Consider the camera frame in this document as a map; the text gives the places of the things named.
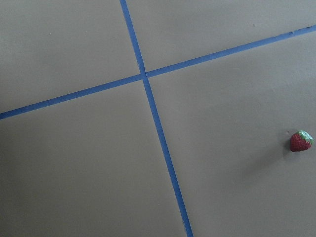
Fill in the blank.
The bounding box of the red strawberry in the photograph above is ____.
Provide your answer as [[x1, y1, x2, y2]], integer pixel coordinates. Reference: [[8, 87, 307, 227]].
[[290, 130, 314, 152]]

